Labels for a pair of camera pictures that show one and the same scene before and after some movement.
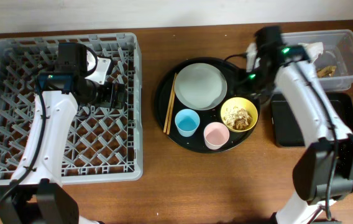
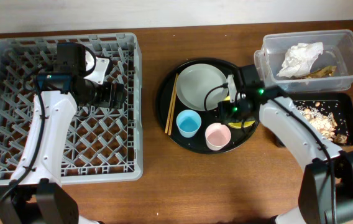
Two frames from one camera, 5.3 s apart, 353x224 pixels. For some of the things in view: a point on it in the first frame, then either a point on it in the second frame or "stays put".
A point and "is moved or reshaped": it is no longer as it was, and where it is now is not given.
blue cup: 187,121 stays put
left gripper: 114,96 stays put
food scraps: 239,119 is moved or reshaped
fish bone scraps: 326,72 stays put
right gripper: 242,81 → 225,114
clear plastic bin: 339,64 stays put
